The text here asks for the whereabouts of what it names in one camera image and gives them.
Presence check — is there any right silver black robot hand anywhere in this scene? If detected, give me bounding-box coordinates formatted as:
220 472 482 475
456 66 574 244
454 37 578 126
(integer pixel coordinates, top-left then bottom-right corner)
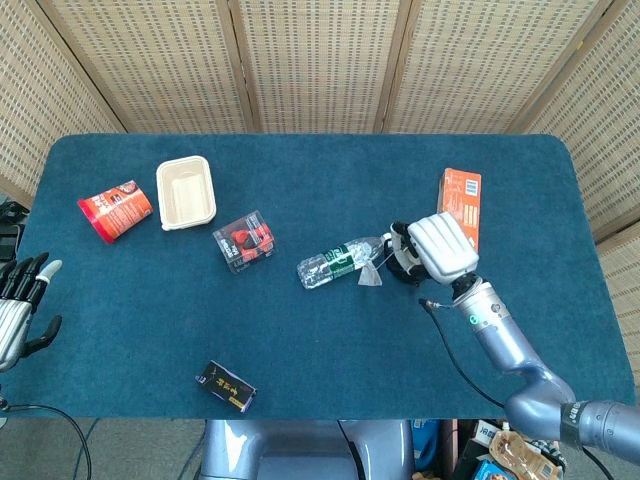
387 211 481 287

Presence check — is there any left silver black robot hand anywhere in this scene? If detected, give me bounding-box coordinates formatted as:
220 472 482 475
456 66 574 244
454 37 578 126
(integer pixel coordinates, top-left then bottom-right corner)
0 252 64 374

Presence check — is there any tea bag with string tag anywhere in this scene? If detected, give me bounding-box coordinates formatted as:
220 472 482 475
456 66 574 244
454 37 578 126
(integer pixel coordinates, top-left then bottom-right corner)
356 252 396 288

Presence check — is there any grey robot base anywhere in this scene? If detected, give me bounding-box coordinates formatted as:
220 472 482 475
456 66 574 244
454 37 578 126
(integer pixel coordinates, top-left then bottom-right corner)
199 418 416 480

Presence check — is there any brown snack bag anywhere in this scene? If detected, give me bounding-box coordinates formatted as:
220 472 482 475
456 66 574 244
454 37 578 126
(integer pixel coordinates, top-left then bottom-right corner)
492 430 564 480

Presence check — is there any orange carton box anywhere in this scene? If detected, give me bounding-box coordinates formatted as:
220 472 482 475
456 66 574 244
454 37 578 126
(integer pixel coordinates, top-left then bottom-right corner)
436 167 483 254

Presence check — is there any black electronic device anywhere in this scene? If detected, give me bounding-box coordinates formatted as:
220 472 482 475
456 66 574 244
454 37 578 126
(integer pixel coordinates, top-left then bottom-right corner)
0 197 26 264

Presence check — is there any clear plastic water bottle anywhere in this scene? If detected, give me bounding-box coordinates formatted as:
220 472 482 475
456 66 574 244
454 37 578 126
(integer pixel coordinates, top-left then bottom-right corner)
296 232 396 291

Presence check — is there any blue table cloth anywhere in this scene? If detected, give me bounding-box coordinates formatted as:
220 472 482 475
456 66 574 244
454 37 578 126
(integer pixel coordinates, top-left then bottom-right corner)
0 132 637 420

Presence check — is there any red instant noodle cup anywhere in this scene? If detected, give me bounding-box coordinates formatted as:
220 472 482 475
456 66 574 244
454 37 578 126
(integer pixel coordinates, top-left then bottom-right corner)
76 179 154 245

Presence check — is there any white printed box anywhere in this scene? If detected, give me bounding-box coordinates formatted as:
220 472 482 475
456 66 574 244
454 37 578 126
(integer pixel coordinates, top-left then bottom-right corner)
472 419 502 447

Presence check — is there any clear box with red items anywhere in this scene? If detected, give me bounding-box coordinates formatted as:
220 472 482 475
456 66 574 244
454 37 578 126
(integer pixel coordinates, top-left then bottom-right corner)
212 209 278 275

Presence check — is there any blue package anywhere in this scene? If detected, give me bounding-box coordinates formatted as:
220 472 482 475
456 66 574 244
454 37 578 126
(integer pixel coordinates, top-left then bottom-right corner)
412 419 442 472

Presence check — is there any beige plastic food container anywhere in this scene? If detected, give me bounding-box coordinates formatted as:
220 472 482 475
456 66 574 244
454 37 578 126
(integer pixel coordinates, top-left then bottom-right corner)
155 155 218 232

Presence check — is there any black box with gold text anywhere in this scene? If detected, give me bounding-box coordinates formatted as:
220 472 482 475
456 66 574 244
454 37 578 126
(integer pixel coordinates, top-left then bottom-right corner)
193 359 258 414

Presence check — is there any black cable with metal plug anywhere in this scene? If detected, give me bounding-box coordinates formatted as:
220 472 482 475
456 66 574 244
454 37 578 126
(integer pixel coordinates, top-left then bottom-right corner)
418 298 507 409

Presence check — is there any black floor cable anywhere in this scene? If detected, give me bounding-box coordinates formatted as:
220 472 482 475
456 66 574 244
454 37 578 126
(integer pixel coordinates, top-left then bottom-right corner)
0 397 101 480

